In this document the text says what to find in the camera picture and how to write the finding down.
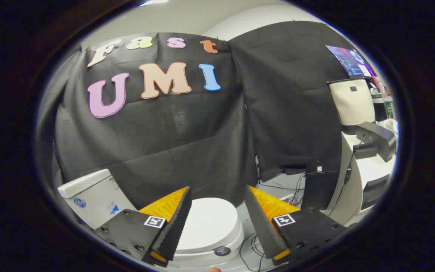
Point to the computer monitor screen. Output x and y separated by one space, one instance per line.
351 60

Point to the black computer box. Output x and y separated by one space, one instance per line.
319 189

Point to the cream rectangular panel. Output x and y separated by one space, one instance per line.
353 104

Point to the clear plastic bottle green label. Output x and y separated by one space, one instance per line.
388 102

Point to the white toilet bowl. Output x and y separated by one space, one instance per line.
195 261

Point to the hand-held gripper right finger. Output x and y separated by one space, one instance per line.
264 226

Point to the black angled device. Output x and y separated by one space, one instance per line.
378 138

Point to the plain black backdrop cloth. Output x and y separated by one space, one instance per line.
289 105
51 113

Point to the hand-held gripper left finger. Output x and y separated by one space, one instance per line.
172 230

